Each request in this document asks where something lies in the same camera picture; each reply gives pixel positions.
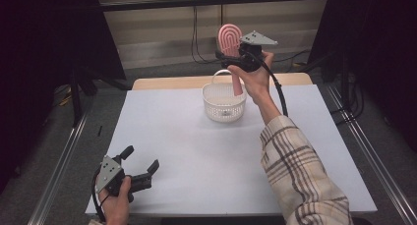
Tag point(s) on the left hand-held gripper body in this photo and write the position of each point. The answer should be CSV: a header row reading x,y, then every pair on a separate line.
x,y
109,177

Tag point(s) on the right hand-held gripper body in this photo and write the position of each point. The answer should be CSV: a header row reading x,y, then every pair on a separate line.
x,y
250,51

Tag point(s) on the person's right hand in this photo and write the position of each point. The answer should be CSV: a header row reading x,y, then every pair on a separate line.
x,y
257,82

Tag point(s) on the person's left hand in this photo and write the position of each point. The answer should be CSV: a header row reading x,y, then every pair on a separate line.
x,y
116,207

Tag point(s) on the black curtain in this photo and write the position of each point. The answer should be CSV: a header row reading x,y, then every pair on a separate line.
x,y
380,48
39,54

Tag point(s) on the small black floor piece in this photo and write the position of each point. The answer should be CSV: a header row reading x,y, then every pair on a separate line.
x,y
99,130

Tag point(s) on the white table cover sheet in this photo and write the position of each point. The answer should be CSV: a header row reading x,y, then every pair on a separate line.
x,y
196,166

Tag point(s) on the white perforated plastic basket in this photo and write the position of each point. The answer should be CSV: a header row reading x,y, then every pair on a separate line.
x,y
223,103

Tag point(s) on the black metal stand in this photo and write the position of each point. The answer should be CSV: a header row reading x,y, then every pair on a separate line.
x,y
76,94

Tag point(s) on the black horizontal bar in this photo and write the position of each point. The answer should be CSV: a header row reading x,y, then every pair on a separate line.
x,y
164,3

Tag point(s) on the pink hairbrush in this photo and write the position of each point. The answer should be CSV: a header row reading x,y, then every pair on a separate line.
x,y
229,38

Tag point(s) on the metal floor rail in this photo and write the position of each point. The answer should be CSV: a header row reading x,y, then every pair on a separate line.
x,y
370,146
59,172

